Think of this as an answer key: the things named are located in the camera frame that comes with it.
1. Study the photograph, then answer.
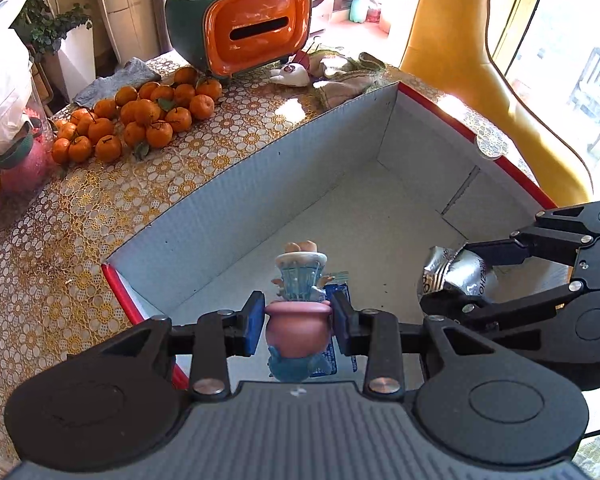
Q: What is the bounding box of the yellow chair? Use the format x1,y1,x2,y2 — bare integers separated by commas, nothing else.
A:
401,0,594,206

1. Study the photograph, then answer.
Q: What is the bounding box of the orange green tissue box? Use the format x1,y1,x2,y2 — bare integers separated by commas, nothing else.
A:
164,0,312,79

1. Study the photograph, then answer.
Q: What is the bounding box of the red cardboard box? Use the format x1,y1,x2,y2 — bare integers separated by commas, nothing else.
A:
100,80,571,391

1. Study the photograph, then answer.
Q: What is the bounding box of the pink pot figurine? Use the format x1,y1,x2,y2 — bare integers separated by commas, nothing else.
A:
265,240,334,382

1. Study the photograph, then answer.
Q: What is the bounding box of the silver foil snack bag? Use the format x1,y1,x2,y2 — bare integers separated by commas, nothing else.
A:
417,246,498,301

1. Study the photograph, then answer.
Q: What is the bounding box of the clear bag of fruit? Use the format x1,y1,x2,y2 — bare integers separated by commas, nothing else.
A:
0,105,55,230

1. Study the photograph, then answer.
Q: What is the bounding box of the grey cloth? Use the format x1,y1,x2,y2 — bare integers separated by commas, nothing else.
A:
72,58,161,108

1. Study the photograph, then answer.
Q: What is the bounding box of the pile of mandarins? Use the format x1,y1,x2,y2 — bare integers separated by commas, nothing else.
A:
50,66,223,166

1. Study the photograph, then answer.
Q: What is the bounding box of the white plush toy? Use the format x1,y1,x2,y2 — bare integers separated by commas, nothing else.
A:
268,49,387,110

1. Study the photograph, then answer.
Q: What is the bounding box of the potted green plant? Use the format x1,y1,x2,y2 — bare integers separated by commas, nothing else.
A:
0,0,93,62

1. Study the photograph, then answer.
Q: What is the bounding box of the white plastic bag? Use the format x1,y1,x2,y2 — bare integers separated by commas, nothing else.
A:
0,0,32,156

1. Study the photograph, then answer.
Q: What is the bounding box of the blue white snack packet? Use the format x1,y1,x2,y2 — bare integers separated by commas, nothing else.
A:
310,271,358,379

